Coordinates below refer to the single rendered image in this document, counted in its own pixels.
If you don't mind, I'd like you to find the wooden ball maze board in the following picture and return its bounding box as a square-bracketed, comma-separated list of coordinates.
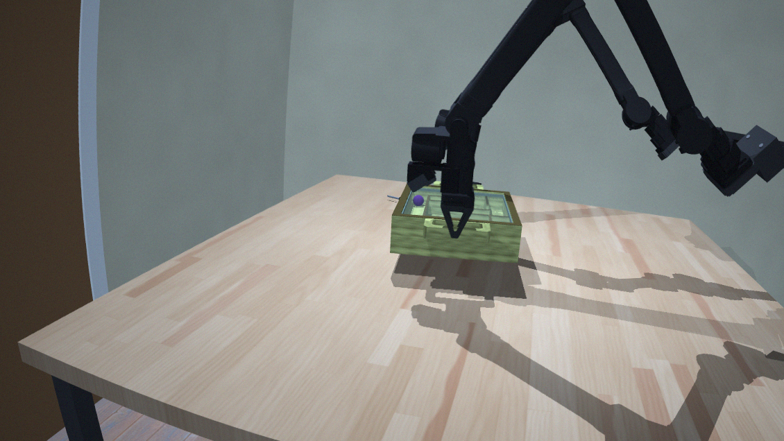
[390, 181, 522, 263]

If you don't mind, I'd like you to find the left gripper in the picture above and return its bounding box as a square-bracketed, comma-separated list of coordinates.
[441, 166, 475, 239]

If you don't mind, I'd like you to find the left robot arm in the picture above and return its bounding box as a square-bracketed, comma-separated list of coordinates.
[407, 0, 753, 193]

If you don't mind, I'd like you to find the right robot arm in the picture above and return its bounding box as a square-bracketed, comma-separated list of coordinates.
[483, 0, 675, 154]

